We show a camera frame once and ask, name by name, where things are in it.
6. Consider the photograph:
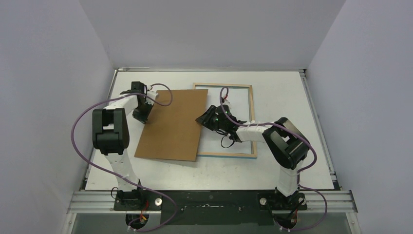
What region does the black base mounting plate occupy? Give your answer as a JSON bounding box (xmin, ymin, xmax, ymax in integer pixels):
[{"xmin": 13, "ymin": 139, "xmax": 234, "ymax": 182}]
[{"xmin": 113, "ymin": 190, "xmax": 307, "ymax": 230}]

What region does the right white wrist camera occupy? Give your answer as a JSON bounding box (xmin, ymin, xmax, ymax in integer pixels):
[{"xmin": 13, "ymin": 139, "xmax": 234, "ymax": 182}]
[{"xmin": 223, "ymin": 99, "xmax": 232, "ymax": 108}]

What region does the aluminium rail front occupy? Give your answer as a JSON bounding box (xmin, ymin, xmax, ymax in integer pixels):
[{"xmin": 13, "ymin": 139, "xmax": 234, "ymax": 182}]
[{"xmin": 68, "ymin": 190, "xmax": 358, "ymax": 214}]

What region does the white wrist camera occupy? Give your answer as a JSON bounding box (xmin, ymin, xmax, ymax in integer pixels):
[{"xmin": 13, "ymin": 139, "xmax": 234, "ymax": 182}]
[
  {"xmin": 223, "ymin": 99, "xmax": 232, "ymax": 108},
  {"xmin": 145, "ymin": 89, "xmax": 158, "ymax": 105}
]

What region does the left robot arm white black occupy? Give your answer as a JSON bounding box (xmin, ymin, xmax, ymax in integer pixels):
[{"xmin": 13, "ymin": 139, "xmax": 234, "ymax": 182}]
[{"xmin": 92, "ymin": 81, "xmax": 157, "ymax": 210}]

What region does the hot air balloon photo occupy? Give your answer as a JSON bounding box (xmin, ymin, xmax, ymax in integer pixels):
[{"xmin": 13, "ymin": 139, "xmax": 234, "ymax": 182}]
[{"xmin": 194, "ymin": 83, "xmax": 256, "ymax": 157}]

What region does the brown cardboard backing board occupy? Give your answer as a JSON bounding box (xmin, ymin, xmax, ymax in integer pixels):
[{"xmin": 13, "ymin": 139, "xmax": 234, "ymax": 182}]
[{"xmin": 134, "ymin": 89, "xmax": 208, "ymax": 161}]

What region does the blue wooden picture frame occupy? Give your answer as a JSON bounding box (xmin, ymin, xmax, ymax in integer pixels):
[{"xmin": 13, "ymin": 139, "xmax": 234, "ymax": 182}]
[{"xmin": 193, "ymin": 83, "xmax": 263, "ymax": 159}]

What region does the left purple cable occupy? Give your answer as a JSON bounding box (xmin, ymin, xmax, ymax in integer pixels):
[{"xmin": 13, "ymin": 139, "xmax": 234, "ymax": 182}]
[{"xmin": 70, "ymin": 83, "xmax": 179, "ymax": 233}]

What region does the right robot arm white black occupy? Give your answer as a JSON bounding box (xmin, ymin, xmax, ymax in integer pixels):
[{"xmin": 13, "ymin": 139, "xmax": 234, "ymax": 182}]
[{"xmin": 196, "ymin": 104, "xmax": 309, "ymax": 210}]

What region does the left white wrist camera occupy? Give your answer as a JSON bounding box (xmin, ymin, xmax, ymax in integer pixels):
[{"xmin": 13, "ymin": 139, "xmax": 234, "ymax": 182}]
[{"xmin": 145, "ymin": 89, "xmax": 158, "ymax": 105}]

